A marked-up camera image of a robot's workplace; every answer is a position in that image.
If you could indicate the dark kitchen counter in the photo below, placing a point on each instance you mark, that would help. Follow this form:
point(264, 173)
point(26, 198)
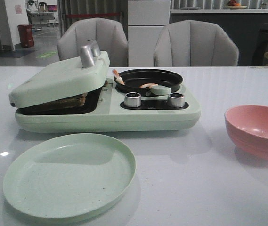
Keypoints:
point(248, 29)

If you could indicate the breakfast maker hinged lid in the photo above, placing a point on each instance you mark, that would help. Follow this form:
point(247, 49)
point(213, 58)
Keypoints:
point(59, 80)

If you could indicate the green breakfast maker base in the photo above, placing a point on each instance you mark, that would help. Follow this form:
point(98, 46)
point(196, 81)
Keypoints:
point(104, 111)

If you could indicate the red trash bin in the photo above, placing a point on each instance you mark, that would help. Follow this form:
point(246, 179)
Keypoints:
point(25, 35)

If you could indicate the black round frying pan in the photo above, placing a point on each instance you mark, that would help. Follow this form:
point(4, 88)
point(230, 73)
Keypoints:
point(168, 82)

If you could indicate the white refrigerator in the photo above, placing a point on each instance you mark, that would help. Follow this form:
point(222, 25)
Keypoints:
point(146, 19)

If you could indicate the bread slice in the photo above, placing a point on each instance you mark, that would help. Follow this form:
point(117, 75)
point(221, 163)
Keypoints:
point(69, 102)

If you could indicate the fruit plate on counter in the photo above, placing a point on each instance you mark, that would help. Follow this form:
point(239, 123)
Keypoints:
point(233, 4)

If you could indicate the grey upholstered chair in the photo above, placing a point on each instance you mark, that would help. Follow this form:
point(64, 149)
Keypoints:
point(109, 35)
point(194, 43)

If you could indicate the light green round plate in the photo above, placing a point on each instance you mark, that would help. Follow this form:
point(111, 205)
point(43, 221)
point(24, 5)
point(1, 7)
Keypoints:
point(70, 178)

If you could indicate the right silver control knob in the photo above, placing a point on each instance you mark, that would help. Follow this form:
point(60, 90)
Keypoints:
point(176, 100)

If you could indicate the right grey upholstered chair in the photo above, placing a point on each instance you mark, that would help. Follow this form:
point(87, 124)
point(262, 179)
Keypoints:
point(194, 43)

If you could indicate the orange shrimp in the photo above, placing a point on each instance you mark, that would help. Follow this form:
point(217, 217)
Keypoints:
point(118, 78)
point(148, 85)

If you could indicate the left silver control knob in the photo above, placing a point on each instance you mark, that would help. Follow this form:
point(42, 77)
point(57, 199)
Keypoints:
point(132, 100)

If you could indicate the pink bowl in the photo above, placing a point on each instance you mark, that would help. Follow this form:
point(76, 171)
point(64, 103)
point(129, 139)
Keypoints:
point(247, 127)

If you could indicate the silver control knob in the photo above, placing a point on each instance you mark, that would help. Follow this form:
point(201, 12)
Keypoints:
point(176, 100)
point(132, 100)

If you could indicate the left grey upholstered chair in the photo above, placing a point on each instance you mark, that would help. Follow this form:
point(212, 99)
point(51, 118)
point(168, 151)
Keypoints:
point(109, 35)

